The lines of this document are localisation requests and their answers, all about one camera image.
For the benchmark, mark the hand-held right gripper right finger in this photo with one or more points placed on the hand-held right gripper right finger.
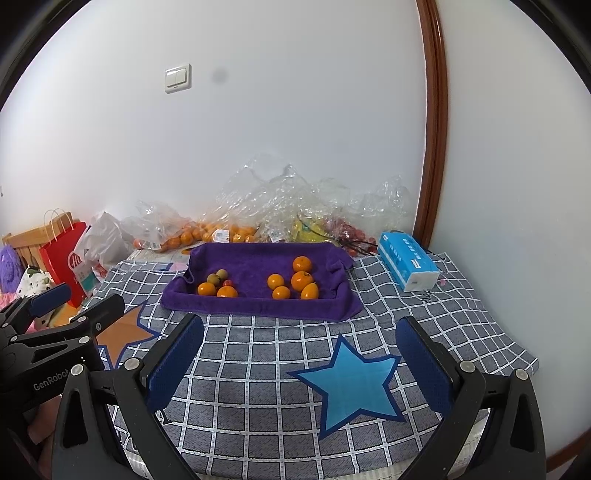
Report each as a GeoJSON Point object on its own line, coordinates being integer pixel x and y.
{"type": "Point", "coordinates": [425, 364]}

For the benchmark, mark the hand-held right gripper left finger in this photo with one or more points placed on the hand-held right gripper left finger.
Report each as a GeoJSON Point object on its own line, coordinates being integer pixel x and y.
{"type": "Point", "coordinates": [175, 364]}

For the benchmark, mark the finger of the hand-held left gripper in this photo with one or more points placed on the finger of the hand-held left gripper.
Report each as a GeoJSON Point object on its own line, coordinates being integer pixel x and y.
{"type": "Point", "coordinates": [97, 316]}
{"type": "Point", "coordinates": [48, 300]}

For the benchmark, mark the orange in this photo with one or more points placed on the orange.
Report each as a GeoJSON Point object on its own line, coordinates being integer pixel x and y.
{"type": "Point", "coordinates": [207, 289]}
{"type": "Point", "coordinates": [275, 280]}
{"type": "Point", "coordinates": [301, 279]}
{"type": "Point", "coordinates": [302, 264]}
{"type": "Point", "coordinates": [310, 291]}
{"type": "Point", "coordinates": [227, 291]}
{"type": "Point", "coordinates": [281, 292]}

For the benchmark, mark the yellow-green round fruit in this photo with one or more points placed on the yellow-green round fruit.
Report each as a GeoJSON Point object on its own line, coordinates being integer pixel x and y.
{"type": "Point", "coordinates": [222, 273]}
{"type": "Point", "coordinates": [213, 278]}

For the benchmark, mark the purple towel tray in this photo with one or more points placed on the purple towel tray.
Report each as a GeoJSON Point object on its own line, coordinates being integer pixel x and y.
{"type": "Point", "coordinates": [258, 263]}

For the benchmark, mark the small red fruits bunch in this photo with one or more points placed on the small red fruits bunch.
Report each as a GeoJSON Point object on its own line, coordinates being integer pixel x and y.
{"type": "Point", "coordinates": [353, 235]}

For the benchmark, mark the person's left hand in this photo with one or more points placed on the person's left hand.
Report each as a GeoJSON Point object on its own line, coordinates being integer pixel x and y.
{"type": "Point", "coordinates": [41, 434]}

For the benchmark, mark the white floral cloth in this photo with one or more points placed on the white floral cloth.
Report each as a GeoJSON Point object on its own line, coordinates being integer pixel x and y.
{"type": "Point", "coordinates": [34, 281]}

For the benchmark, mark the red paper bag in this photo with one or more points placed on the red paper bag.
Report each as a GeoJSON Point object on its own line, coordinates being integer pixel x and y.
{"type": "Point", "coordinates": [62, 263]}

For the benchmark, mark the white packet with red label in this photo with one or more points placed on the white packet with red label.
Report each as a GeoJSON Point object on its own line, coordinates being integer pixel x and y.
{"type": "Point", "coordinates": [90, 277]}

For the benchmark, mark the purple fluffy cushion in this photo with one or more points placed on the purple fluffy cushion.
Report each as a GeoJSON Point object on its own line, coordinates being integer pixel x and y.
{"type": "Point", "coordinates": [10, 267]}

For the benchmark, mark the wooden headboard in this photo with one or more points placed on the wooden headboard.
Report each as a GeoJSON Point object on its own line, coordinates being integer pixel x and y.
{"type": "Point", "coordinates": [27, 244]}

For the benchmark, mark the white plastic bag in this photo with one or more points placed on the white plastic bag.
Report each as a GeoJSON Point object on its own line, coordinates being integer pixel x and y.
{"type": "Point", "coordinates": [104, 240]}

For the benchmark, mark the grey checked star blanket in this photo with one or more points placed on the grey checked star blanket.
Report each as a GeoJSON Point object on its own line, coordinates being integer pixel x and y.
{"type": "Point", "coordinates": [277, 369]}

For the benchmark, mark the blue tissue pack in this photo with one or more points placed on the blue tissue pack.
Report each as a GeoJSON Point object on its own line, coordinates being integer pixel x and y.
{"type": "Point", "coordinates": [408, 261]}

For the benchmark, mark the clear bag of oranges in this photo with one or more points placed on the clear bag of oranges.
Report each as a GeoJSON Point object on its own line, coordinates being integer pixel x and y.
{"type": "Point", "coordinates": [161, 230]}
{"type": "Point", "coordinates": [231, 233]}

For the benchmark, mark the yellow bananas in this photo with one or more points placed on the yellow bananas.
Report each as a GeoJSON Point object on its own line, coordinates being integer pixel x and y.
{"type": "Point", "coordinates": [311, 230]}

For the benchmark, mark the crumpled clear plastic bag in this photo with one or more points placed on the crumpled clear plastic bag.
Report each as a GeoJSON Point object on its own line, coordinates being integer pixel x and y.
{"type": "Point", "coordinates": [300, 194]}

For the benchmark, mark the brown wooden door frame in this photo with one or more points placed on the brown wooden door frame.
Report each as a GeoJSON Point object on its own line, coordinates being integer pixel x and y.
{"type": "Point", "coordinates": [436, 115]}

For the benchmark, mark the white light switch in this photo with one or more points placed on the white light switch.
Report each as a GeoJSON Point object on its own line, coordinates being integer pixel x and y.
{"type": "Point", "coordinates": [178, 78]}

